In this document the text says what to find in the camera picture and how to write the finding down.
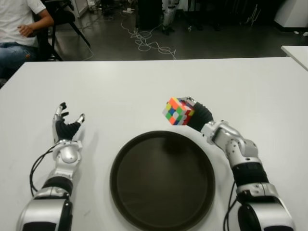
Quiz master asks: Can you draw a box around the black chair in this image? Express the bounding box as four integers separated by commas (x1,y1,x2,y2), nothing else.
31,0,91,62

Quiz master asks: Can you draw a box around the dark brown round plate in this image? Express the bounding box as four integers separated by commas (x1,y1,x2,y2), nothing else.
109,130,216,231

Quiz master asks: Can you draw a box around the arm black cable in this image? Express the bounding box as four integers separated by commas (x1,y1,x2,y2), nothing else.
223,181,239,231
28,144,58,197

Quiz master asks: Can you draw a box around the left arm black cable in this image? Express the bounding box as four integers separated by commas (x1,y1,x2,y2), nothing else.
28,144,58,197

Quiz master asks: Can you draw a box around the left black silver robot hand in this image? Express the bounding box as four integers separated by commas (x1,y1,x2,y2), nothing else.
51,102,86,143

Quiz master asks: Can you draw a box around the white cabinet with black base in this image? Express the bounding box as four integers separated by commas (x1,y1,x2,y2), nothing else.
273,0,308,32

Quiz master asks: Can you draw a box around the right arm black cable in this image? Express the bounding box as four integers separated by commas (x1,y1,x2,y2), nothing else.
223,181,239,231

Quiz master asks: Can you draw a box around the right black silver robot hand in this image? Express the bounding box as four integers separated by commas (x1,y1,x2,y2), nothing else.
180,96,215,132

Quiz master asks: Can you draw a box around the multicolour Rubik's cube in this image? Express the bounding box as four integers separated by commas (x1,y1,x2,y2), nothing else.
162,97,195,127

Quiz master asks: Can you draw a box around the seated person in white shirt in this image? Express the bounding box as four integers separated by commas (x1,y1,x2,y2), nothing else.
0,0,55,80

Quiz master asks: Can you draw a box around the tangled white floor cable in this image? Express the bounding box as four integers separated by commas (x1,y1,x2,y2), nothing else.
120,16,178,60

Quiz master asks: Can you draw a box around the white neighbouring table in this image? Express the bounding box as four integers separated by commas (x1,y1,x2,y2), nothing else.
281,45,308,73

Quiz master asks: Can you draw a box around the white glass display case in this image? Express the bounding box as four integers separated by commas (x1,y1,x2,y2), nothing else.
72,0,89,18

